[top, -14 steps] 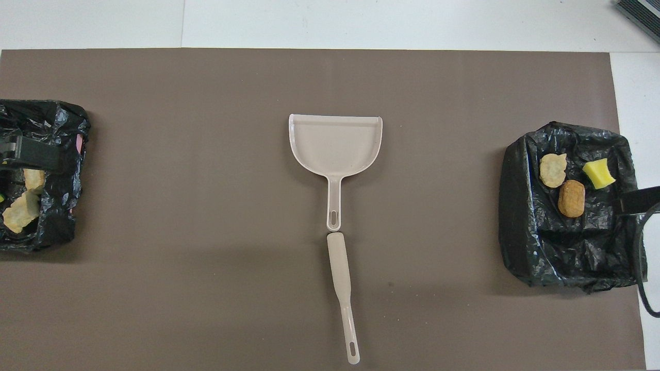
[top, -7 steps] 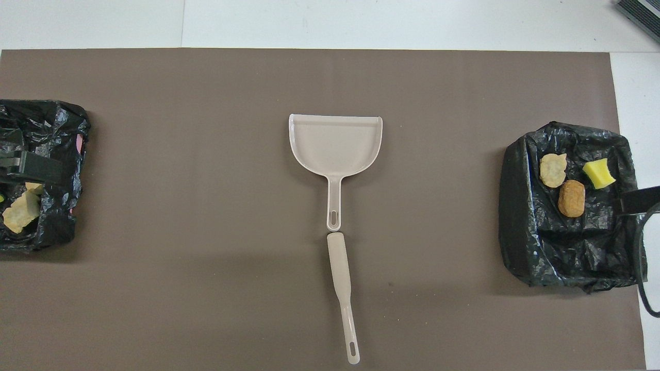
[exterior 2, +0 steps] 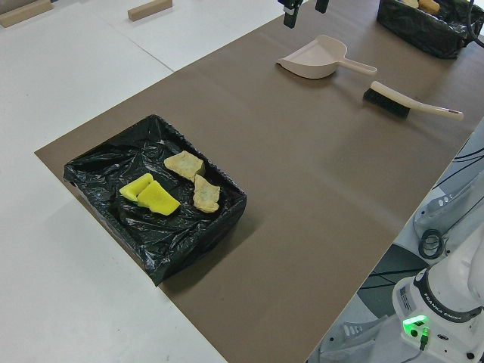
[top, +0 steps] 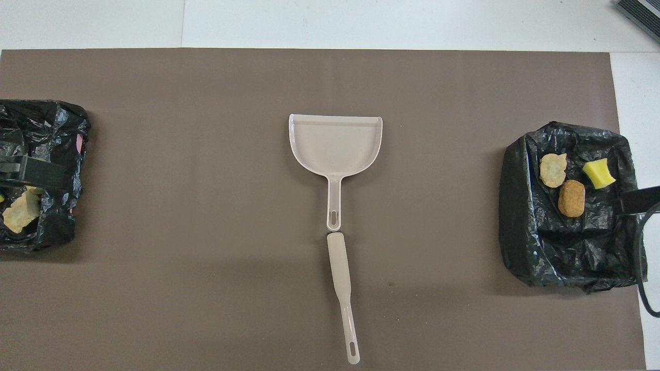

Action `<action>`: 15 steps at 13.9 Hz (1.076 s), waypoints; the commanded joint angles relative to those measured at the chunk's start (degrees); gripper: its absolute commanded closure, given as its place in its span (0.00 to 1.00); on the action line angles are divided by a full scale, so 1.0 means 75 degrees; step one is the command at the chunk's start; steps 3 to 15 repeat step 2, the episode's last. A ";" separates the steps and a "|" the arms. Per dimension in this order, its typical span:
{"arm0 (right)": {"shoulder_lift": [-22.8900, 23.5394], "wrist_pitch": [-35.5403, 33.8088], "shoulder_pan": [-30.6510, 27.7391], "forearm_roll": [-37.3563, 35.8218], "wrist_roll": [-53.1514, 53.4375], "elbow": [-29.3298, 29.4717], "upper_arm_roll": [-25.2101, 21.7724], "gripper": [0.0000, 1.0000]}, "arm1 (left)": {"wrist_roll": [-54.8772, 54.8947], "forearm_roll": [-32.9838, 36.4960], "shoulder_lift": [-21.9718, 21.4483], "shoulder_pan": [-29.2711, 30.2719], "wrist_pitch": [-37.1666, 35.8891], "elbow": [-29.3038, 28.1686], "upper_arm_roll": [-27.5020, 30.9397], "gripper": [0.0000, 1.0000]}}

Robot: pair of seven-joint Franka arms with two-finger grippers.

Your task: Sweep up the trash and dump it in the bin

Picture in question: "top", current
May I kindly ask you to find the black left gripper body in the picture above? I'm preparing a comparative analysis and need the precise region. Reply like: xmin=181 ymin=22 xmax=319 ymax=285
xmin=0 ymin=156 xmax=65 ymax=190

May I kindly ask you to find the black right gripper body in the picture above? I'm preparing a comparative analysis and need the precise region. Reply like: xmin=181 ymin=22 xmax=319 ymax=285
xmin=618 ymin=185 xmax=660 ymax=215

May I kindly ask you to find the brown oblong bread roll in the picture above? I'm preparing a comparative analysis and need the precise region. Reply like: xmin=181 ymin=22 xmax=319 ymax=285
xmin=557 ymin=179 xmax=586 ymax=218

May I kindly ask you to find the pale bread piece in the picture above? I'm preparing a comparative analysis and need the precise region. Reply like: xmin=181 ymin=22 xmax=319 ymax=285
xmin=539 ymin=153 xmax=568 ymax=189

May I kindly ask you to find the beige plastic dustpan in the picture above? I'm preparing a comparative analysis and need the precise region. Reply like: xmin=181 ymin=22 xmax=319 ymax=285
xmin=288 ymin=114 xmax=384 ymax=231

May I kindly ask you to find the beige brush with black bristles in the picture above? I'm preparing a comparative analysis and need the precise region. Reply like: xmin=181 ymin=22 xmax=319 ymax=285
xmin=327 ymin=232 xmax=361 ymax=365

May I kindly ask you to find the black-bagged bin with pink spot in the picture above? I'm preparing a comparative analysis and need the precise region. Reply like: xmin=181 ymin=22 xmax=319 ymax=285
xmin=0 ymin=99 xmax=92 ymax=253

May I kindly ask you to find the black-bagged trash bin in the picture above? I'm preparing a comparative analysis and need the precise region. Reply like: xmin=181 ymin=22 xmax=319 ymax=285
xmin=498 ymin=121 xmax=648 ymax=294

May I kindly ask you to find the brown table mat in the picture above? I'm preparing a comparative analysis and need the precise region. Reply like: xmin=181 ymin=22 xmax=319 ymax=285
xmin=0 ymin=48 xmax=646 ymax=371

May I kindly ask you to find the dark grey ribbed device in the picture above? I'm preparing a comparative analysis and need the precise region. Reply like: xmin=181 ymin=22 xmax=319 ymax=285
xmin=615 ymin=0 xmax=660 ymax=44

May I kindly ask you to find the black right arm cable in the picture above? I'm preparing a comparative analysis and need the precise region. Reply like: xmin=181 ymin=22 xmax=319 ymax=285
xmin=633 ymin=202 xmax=660 ymax=318

